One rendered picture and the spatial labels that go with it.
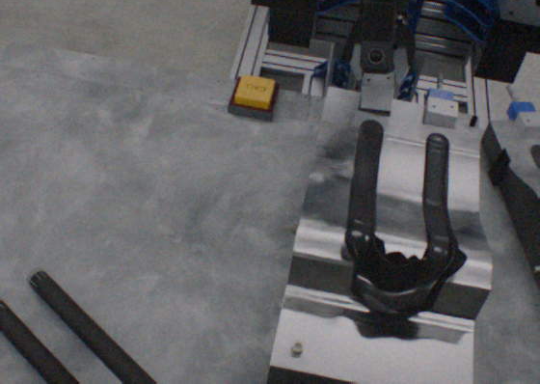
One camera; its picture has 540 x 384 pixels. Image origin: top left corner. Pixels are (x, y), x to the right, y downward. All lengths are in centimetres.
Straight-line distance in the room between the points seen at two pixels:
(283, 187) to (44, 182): 39
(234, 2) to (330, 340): 212
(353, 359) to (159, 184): 43
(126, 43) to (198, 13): 33
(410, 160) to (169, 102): 44
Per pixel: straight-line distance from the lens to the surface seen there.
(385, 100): 111
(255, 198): 110
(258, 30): 235
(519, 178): 115
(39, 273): 100
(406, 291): 95
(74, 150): 118
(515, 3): 139
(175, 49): 262
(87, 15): 281
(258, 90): 122
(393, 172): 106
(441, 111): 113
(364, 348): 91
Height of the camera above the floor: 166
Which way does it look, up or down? 50 degrees down
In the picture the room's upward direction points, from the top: 7 degrees clockwise
